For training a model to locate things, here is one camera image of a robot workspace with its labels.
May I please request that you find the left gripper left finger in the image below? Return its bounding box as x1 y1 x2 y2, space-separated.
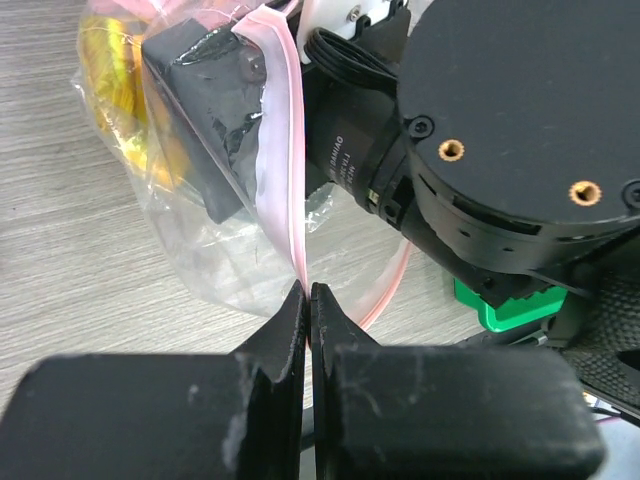
1 284 306 479

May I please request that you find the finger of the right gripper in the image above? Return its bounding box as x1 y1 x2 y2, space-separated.
141 14 267 225

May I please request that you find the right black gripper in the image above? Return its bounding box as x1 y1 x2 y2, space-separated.
287 1 412 149

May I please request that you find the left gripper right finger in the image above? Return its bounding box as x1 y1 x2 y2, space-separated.
309 284 606 479

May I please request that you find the clear zip top bag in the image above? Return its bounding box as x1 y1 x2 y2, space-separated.
76 1 411 328

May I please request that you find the yellow fake banana bunch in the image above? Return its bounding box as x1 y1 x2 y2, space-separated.
77 13 187 191

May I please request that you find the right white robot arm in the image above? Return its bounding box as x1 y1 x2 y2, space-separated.
141 1 639 307

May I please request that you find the green plastic tray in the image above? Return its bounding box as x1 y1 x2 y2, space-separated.
454 279 567 333

